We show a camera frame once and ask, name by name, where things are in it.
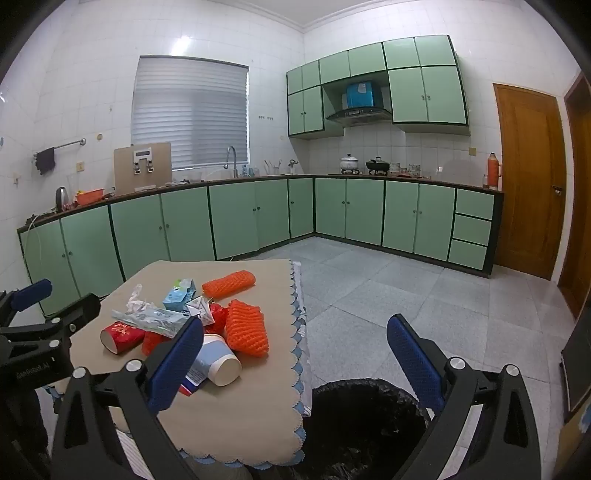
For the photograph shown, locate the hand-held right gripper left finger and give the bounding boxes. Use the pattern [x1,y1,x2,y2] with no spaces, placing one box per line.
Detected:
[50,315,205,480]

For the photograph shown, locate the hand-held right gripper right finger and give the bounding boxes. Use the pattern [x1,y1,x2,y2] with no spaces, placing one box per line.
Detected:
[387,314,542,480]

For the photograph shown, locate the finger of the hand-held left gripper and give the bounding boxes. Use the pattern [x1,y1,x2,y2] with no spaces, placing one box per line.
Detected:
[0,294,101,360]
[0,278,53,326]

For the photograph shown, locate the white and blue paper cup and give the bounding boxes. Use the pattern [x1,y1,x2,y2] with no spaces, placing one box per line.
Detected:
[178,333,242,397]

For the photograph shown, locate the red paper cup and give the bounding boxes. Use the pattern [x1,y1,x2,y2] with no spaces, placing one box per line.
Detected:
[100,322,146,356]

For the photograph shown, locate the clear plastic wrapper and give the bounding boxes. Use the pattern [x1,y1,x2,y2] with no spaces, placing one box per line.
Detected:
[112,284,190,337]

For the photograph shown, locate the white carton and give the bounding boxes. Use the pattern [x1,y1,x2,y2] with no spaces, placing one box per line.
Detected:
[185,296,214,326]

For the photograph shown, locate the blue milk carton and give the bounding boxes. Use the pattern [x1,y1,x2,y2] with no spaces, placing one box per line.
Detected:
[163,278,197,311]

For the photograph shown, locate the wide orange foam net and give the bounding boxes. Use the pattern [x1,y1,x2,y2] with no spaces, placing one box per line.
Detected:
[224,299,269,357]

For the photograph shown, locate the black bagged trash bin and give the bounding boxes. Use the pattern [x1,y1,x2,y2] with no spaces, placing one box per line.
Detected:
[295,378,432,480]

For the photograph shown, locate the long orange foam net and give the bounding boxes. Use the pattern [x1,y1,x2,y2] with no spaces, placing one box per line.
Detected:
[202,271,256,298]

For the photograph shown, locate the table with beige cloth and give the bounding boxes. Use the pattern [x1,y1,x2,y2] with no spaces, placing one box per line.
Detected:
[46,260,306,464]

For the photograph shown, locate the brown cardboard box with print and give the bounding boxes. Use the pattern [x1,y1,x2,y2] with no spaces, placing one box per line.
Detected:
[113,142,172,197]

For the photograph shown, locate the green base cabinets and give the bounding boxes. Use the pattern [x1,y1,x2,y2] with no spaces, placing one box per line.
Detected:
[17,174,505,319]

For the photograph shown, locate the black panel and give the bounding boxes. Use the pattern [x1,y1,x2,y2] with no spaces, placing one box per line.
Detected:
[561,305,591,411]

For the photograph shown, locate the orange thermos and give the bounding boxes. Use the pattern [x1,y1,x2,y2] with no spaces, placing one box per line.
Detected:
[488,152,504,189]

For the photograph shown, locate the wooden door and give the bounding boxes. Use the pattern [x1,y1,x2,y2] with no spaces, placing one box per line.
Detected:
[556,71,591,319]
[493,83,568,281]

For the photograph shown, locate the white window blind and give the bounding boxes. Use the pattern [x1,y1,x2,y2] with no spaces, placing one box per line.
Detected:
[131,55,250,171]

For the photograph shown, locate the range hood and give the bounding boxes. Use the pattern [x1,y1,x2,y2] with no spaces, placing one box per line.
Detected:
[325,107,393,126]

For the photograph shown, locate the blue box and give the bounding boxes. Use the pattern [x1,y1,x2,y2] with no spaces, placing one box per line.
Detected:
[342,80,383,109]

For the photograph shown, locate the metal towel rail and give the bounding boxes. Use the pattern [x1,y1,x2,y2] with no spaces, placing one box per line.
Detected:
[32,137,87,158]

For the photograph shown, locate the green wall cabinets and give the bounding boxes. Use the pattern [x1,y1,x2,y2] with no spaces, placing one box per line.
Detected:
[286,34,472,139]

